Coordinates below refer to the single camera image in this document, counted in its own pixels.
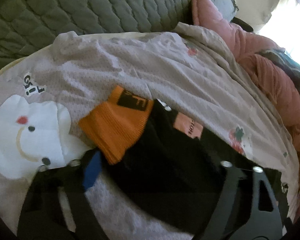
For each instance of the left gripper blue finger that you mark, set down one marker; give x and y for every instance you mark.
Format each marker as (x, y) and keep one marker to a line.
(92, 171)

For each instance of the orange and black sock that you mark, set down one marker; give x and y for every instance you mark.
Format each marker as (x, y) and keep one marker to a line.
(116, 124)

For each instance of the black small garment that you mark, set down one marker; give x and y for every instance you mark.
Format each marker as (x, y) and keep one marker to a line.
(198, 184)

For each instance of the grey strawberry print blanket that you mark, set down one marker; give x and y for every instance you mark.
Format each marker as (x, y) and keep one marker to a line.
(44, 152)

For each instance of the grey-green quilted headboard cushion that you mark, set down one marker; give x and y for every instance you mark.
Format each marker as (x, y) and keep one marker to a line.
(27, 26)

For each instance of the pink quilted comforter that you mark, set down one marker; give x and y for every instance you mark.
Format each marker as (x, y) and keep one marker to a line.
(268, 76)

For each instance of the dark striped cloth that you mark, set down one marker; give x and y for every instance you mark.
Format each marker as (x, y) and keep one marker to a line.
(284, 62)

